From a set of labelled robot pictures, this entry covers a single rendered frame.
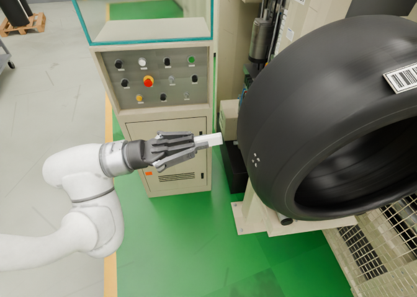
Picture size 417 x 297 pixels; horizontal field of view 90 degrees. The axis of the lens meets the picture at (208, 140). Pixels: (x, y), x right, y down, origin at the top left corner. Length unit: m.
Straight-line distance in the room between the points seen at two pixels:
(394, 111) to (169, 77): 0.94
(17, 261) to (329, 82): 0.63
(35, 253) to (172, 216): 1.37
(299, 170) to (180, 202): 1.46
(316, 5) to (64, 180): 0.81
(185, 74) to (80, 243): 0.87
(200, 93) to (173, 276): 1.20
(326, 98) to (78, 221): 0.58
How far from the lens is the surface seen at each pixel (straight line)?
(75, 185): 0.59
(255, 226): 1.79
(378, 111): 0.47
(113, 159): 0.54
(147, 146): 0.56
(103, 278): 1.80
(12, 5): 6.59
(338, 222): 1.04
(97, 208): 0.59
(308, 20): 0.77
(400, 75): 0.48
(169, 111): 1.23
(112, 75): 1.20
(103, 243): 0.62
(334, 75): 0.47
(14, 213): 2.40
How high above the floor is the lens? 1.63
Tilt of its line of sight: 45 degrees down
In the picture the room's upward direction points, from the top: straight up
